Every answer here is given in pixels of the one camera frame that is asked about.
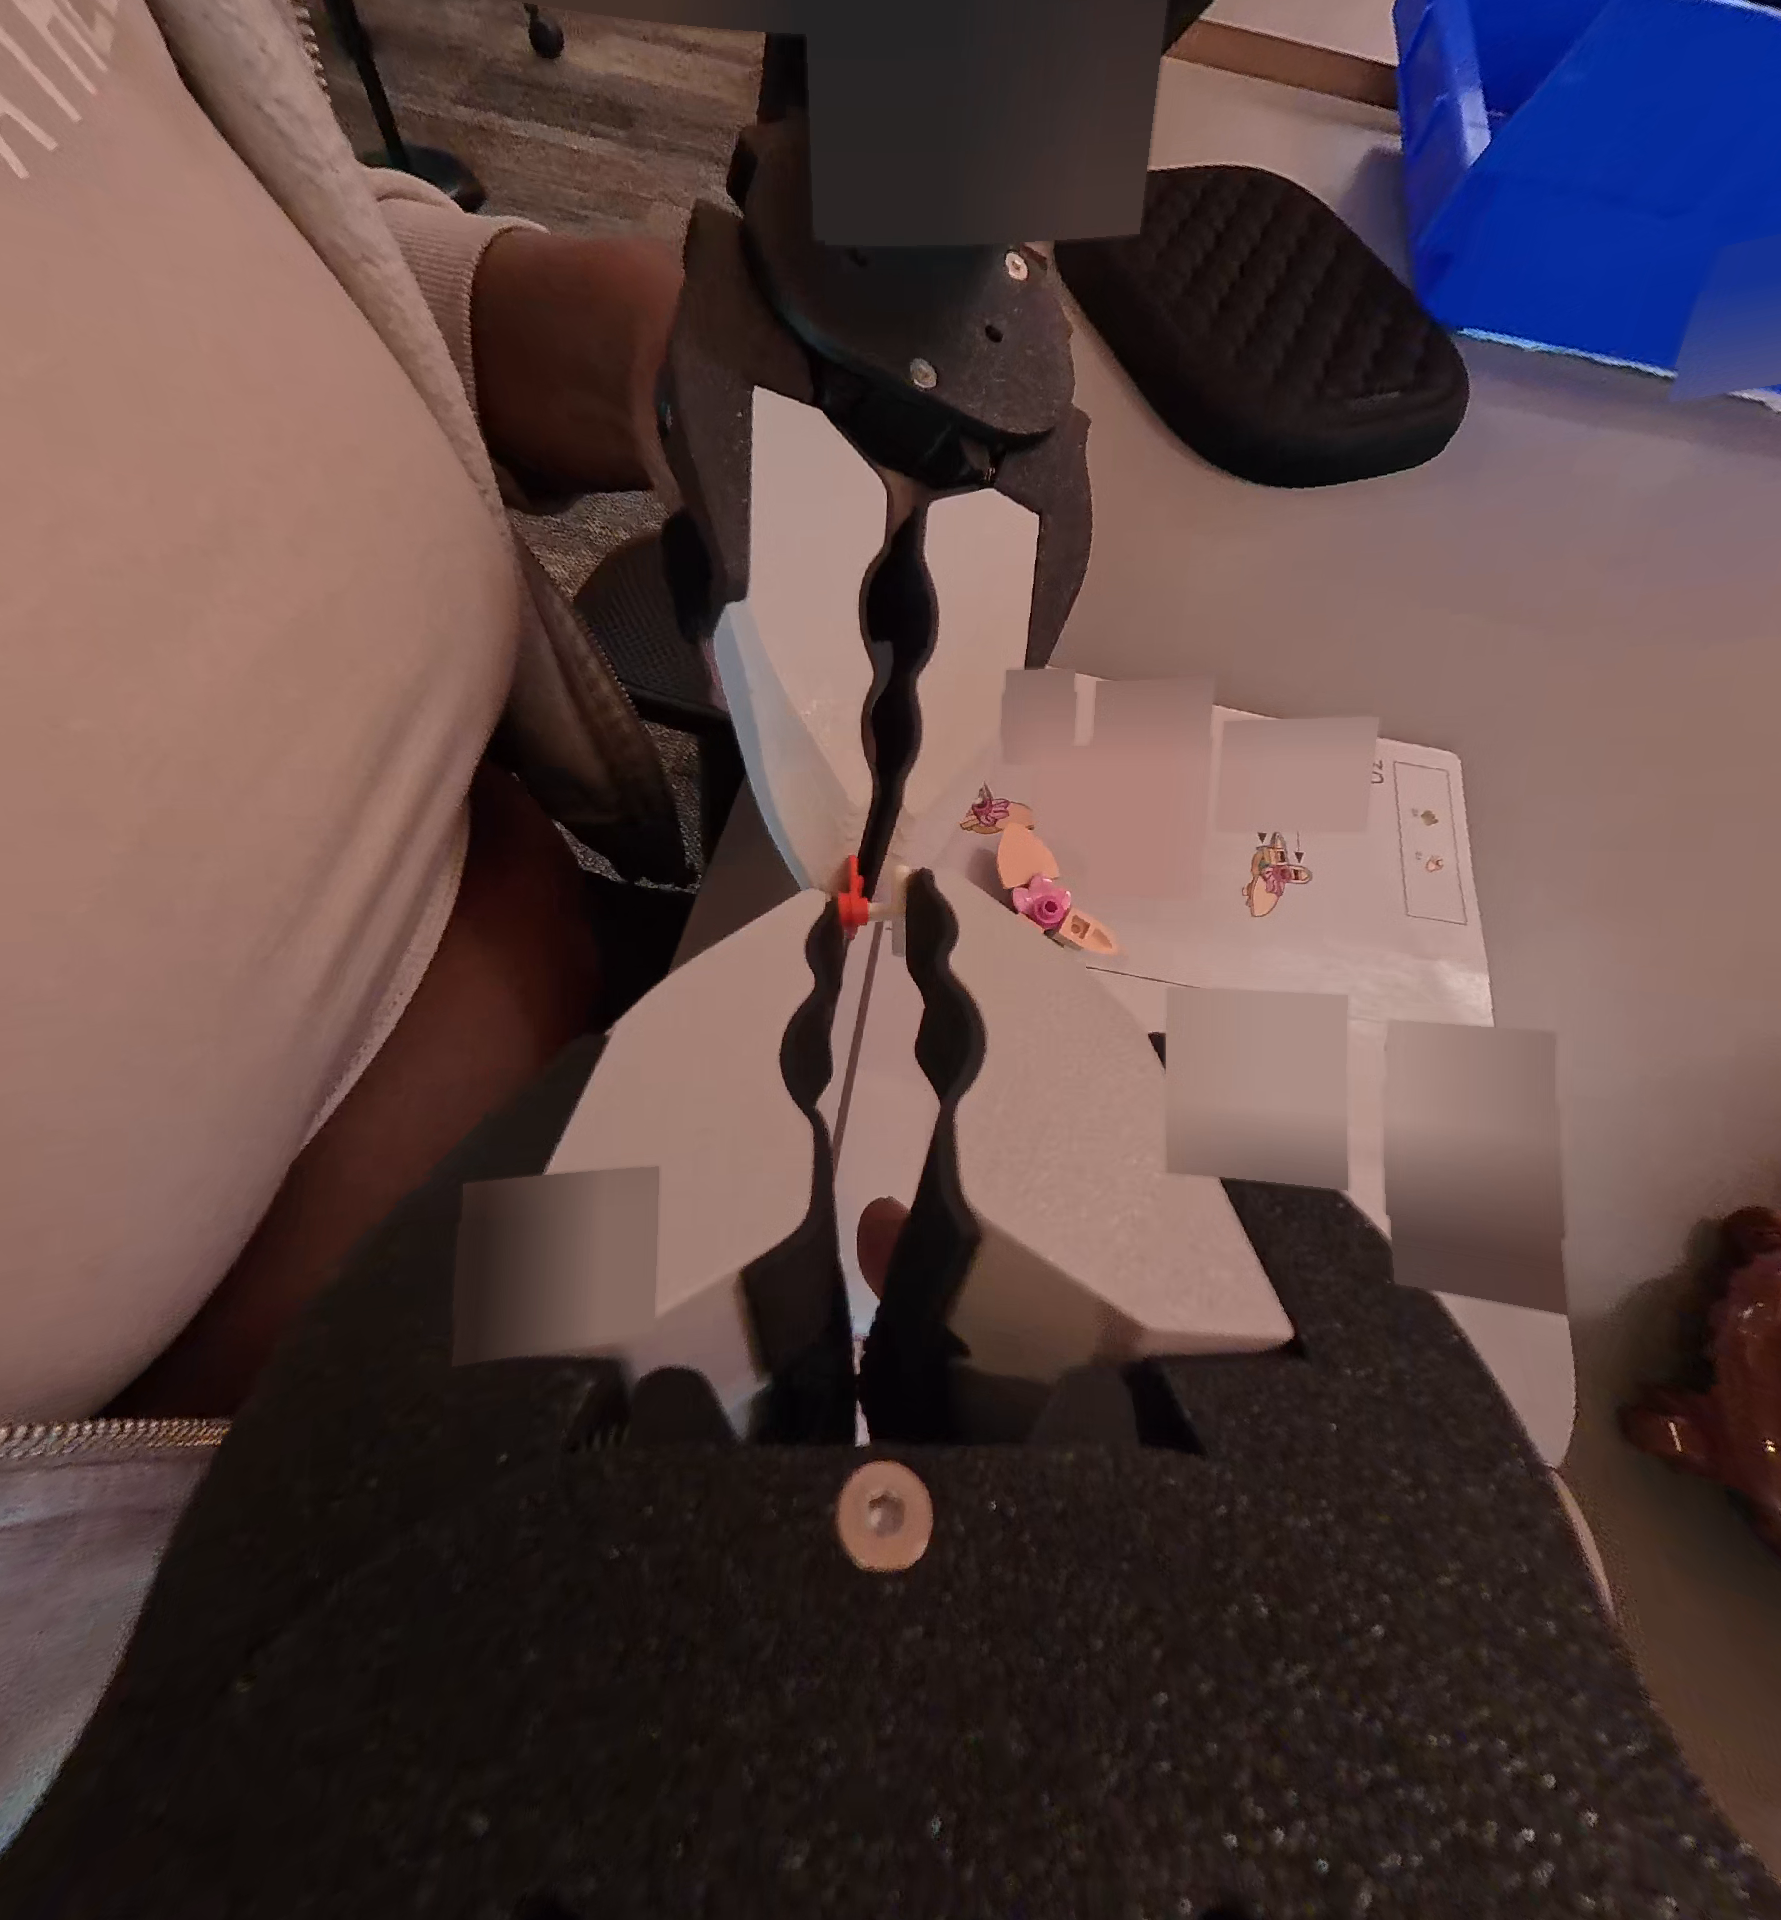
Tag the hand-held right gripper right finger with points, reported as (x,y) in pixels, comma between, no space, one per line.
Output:
(1056,1125)

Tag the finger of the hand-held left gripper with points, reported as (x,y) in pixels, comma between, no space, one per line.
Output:
(982,600)
(777,705)

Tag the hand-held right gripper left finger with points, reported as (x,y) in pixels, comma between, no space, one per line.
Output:
(680,1081)

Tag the thin dark toy rod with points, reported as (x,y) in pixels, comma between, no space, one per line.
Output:
(853,1050)

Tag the red and white toy connector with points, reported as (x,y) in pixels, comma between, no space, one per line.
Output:
(850,904)

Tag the person's left forearm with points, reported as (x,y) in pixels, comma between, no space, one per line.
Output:
(440,241)

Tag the grey desk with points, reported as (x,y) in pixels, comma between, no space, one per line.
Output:
(1580,600)

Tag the person's left hand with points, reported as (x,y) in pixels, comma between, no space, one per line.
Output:
(575,361)

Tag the grey mesh office chair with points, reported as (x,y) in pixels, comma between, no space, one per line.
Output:
(635,631)

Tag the tan and pink toy flower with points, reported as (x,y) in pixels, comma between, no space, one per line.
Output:
(1048,904)

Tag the black chair armrest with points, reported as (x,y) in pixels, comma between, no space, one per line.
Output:
(1279,331)

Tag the white instruction booklet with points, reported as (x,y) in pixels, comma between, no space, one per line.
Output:
(1430,961)

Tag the black chair base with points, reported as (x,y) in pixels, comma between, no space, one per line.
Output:
(433,168)

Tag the person's pale shirt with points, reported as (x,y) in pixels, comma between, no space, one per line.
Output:
(154,751)

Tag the blue plastic bin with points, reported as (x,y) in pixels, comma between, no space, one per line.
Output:
(1549,151)

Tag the toy brick orchid in pot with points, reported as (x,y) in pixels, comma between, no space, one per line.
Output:
(1775,1351)

